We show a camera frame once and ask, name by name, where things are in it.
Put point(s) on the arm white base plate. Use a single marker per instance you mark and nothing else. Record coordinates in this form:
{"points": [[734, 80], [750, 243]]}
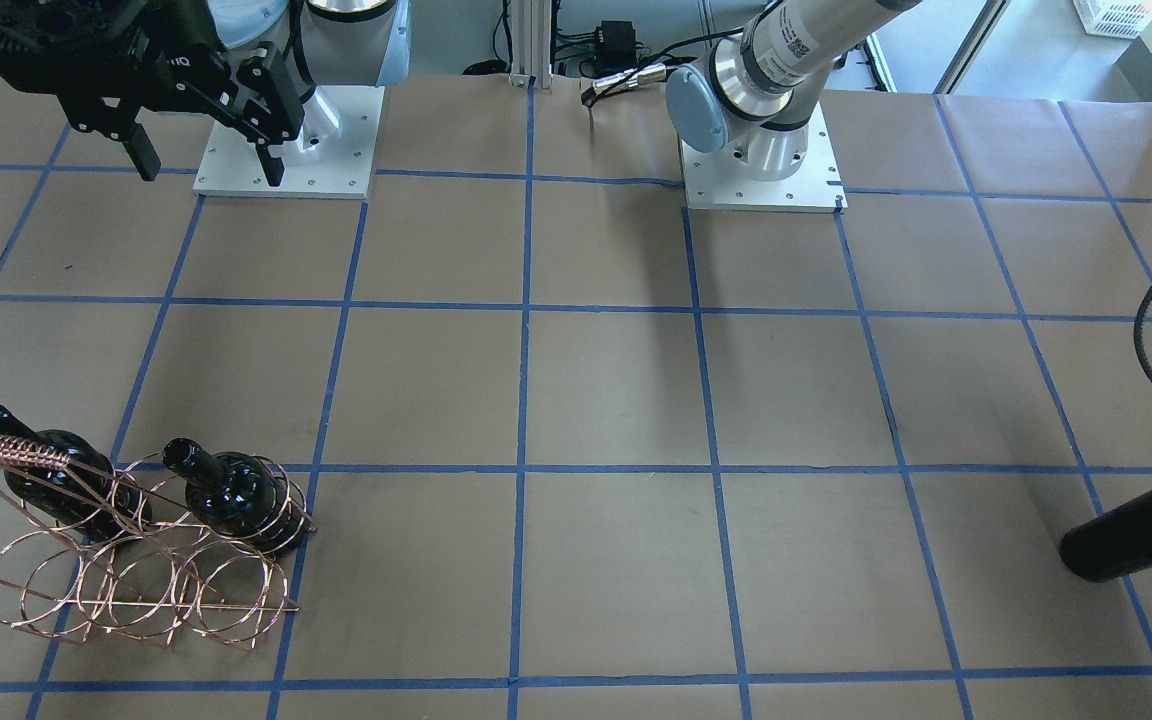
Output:
{"points": [[768, 171], [331, 159]]}

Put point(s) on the dark wine bottle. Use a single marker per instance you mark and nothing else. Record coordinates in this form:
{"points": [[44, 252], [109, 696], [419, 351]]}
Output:
{"points": [[56, 480], [1113, 545]]}

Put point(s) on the copper wire wine basket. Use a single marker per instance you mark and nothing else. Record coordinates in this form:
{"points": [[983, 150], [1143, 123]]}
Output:
{"points": [[153, 582]]}

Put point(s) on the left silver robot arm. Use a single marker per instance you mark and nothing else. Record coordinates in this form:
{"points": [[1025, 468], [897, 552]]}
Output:
{"points": [[754, 95]]}

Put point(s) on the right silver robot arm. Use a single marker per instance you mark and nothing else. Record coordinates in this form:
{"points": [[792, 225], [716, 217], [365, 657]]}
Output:
{"points": [[323, 43]]}

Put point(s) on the black power adapter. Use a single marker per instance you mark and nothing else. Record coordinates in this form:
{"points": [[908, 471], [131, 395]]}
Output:
{"points": [[615, 44]]}

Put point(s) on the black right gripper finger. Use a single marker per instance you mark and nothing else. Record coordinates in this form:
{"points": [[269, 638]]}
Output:
{"points": [[272, 112], [141, 150]]}

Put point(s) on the dark wine bottle in basket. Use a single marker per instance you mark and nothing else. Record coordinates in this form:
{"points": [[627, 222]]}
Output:
{"points": [[56, 480]]}

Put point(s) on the aluminium frame post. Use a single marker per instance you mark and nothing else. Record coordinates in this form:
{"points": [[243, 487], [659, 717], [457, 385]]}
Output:
{"points": [[530, 39]]}

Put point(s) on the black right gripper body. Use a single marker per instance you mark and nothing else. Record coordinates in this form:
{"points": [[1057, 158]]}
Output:
{"points": [[158, 66]]}

